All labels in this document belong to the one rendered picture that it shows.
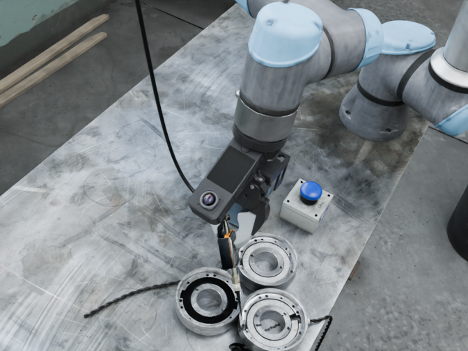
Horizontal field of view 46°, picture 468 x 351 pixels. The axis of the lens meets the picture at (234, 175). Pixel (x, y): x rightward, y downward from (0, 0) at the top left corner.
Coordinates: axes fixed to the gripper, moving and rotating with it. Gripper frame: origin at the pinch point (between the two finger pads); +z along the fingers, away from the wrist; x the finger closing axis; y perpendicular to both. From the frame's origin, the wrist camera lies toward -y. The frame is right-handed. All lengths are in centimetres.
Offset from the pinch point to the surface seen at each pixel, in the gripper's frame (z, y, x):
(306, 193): 3.0, 20.8, -4.7
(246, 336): 9.9, -6.0, -9.1
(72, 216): 13.7, -1.8, 28.6
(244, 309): 10.3, -1.7, -6.5
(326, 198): 5.2, 24.8, -7.5
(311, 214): 5.9, 19.8, -7.1
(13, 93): 83, 81, 139
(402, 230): 78, 114, -25
